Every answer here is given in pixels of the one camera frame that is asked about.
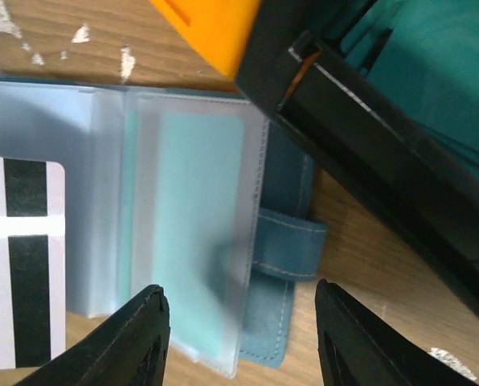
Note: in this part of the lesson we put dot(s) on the black bin with teal cards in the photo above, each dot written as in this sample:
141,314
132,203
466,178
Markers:
379,154

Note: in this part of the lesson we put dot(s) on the yellow bin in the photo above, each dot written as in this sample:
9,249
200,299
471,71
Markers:
217,30

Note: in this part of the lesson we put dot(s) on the teal credit card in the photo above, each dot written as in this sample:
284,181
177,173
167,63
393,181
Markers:
194,221

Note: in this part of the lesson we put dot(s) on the white credit card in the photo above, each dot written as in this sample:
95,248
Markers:
32,263

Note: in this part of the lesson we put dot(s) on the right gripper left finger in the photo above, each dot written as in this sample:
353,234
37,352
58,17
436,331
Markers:
129,348

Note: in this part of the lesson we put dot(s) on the teal card stack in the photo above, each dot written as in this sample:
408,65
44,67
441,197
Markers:
424,57

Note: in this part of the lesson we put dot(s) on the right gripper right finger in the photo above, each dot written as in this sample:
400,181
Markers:
356,347

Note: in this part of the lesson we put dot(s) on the blue leather card holder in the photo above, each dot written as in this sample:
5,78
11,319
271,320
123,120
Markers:
105,190

